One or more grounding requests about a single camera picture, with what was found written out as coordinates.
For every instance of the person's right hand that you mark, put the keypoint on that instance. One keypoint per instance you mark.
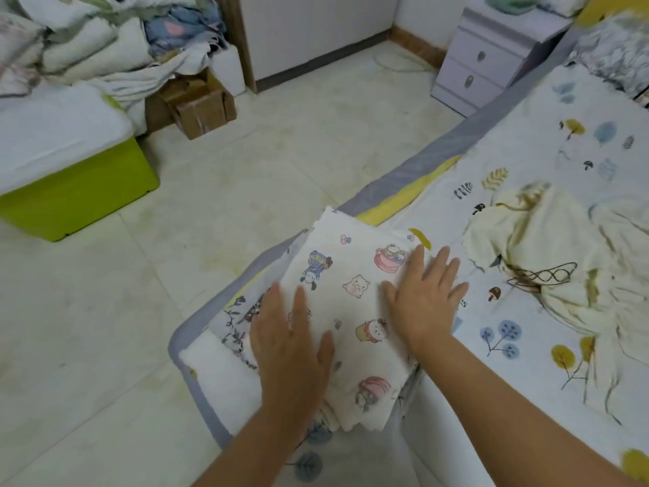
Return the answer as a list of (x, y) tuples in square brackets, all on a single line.
[(426, 309)]

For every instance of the person's left hand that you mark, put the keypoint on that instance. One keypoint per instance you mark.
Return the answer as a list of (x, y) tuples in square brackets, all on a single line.
[(289, 365)]

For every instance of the cartoon print cloth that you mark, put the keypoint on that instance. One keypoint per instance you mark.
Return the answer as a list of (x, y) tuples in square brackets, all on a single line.
[(350, 319)]

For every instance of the person's right thumb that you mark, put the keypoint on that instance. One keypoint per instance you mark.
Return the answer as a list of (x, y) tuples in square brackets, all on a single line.
[(393, 296)]

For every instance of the person's left forearm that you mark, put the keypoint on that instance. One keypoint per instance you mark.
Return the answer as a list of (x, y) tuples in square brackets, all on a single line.
[(258, 456)]

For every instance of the lavender two-drawer nightstand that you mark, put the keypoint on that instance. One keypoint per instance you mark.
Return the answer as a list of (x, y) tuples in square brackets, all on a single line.
[(486, 60)]

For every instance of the person's right little finger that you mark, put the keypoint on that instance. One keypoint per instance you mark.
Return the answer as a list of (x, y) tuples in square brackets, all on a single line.
[(461, 294)]

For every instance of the pile of mixed bedding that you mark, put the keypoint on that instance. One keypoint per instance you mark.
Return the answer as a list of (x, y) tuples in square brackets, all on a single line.
[(86, 40)]

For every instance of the person's right forearm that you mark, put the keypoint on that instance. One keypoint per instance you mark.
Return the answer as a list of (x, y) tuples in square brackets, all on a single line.
[(497, 426)]

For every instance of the green storage box white lid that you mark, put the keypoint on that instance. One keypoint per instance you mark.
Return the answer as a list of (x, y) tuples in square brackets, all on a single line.
[(66, 162)]

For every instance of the person's left thumb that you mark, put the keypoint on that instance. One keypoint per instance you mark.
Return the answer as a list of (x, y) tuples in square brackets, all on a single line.
[(325, 349)]

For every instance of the grey branch print pillow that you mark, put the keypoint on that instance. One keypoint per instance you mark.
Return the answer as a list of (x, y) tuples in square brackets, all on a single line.
[(616, 53)]

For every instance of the person's right middle finger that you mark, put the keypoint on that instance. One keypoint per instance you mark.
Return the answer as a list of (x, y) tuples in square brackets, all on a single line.
[(438, 266)]

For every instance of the green cloth item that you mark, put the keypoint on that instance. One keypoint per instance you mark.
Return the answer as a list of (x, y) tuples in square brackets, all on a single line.
[(512, 2)]

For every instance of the crumpled cream yellow cloth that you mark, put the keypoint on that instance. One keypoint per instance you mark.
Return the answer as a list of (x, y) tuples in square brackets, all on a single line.
[(557, 238)]

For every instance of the white wardrobe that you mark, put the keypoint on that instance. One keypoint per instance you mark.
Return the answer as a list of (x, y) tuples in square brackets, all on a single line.
[(309, 30)]

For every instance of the brown cardboard box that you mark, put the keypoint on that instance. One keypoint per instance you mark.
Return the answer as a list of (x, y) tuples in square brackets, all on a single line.
[(195, 106)]

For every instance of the dark floral folded cloth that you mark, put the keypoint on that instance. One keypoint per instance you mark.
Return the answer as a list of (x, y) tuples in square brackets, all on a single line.
[(238, 319)]

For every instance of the leaf print bed sheet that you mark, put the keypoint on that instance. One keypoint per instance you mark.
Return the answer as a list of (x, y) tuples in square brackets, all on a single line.
[(537, 162)]

